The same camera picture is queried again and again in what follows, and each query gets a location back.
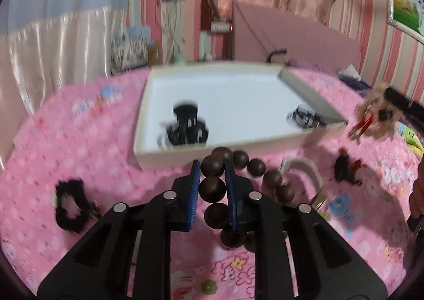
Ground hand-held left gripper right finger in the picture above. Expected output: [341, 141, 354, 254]
[224, 159, 388, 300]

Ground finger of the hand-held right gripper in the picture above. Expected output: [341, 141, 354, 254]
[384, 87, 424, 114]

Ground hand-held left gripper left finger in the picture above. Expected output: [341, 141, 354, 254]
[37, 159, 201, 300]

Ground brown wooden bead bracelet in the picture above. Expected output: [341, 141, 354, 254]
[199, 147, 296, 252]

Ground red knot ornament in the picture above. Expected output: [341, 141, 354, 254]
[348, 111, 376, 145]

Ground white band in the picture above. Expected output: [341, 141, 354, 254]
[280, 158, 328, 213]

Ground dark braided hair tie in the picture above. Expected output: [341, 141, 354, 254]
[334, 148, 363, 185]

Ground white cardboard box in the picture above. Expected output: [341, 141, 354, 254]
[133, 61, 349, 171]

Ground black scrunchie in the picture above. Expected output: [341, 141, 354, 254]
[55, 179, 100, 234]

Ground dark blue blanket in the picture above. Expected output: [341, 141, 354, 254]
[338, 73, 373, 90]

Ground white cloth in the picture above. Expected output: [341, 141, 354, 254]
[338, 63, 361, 79]

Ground black hair claw clip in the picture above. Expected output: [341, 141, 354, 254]
[158, 100, 210, 147]

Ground framed landscape picture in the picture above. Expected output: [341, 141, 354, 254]
[387, 0, 424, 43]

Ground small black hair clip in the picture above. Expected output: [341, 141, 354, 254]
[286, 105, 327, 128]

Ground purple dotted pillow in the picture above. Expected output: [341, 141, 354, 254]
[288, 57, 335, 72]

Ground pink floral bedsheet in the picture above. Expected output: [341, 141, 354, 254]
[0, 65, 424, 300]

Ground pink padded headboard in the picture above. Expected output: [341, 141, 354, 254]
[232, 0, 361, 72]

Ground small cardboard box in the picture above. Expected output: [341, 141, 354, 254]
[147, 45, 160, 65]

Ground printed tote bag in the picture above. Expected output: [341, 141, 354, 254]
[109, 35, 148, 74]

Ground white power strip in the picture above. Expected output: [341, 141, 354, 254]
[210, 21, 234, 33]

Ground blue gift bag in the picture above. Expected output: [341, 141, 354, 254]
[124, 26, 151, 39]

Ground cream satin curtain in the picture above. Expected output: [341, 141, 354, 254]
[0, 5, 128, 168]

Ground black strap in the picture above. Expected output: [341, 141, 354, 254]
[265, 48, 287, 63]

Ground hanging white cables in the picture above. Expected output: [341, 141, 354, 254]
[161, 0, 183, 64]

